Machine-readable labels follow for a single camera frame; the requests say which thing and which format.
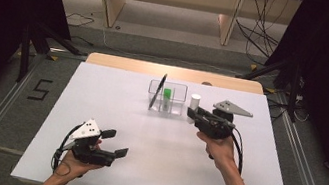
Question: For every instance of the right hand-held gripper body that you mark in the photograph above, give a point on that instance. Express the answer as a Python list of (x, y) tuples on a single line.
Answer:
[(214, 126)]

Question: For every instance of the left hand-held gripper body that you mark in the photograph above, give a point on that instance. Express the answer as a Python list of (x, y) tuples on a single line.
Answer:
[(87, 132)]

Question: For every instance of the white cylindrical tube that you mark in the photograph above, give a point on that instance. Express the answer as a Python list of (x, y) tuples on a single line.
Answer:
[(195, 100)]

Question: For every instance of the clear plastic desk organizer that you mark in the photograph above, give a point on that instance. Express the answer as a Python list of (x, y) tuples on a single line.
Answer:
[(177, 103)]

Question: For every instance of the green highlighter marker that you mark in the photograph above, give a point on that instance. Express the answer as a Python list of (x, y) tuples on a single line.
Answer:
[(167, 96)]

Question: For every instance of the black pen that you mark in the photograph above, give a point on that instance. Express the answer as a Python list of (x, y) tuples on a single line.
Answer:
[(157, 93)]

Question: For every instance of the person's right hand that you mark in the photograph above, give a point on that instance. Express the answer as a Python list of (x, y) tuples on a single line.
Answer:
[(222, 151)]

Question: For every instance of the person's left hand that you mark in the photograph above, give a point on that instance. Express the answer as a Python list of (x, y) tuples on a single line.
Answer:
[(70, 168)]

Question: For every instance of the white table cover sheet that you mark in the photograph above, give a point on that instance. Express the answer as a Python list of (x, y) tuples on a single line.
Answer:
[(158, 159)]

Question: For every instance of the yellow floor tape marker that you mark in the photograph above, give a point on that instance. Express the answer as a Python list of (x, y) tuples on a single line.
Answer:
[(52, 57), (270, 90), (253, 67)]

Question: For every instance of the black tripod stand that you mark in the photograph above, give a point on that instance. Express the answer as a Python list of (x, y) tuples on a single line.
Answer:
[(25, 55), (293, 94)]

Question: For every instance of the light wooden shelf unit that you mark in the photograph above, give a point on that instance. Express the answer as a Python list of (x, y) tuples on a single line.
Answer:
[(110, 2)]

